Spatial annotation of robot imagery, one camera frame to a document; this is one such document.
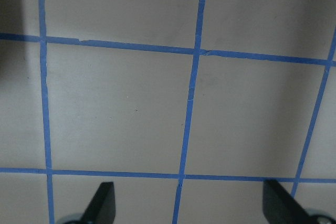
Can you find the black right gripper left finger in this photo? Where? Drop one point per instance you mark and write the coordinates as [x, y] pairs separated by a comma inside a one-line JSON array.
[[102, 207]]

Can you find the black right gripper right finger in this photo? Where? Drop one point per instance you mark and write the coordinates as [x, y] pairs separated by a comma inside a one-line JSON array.
[[280, 208]]

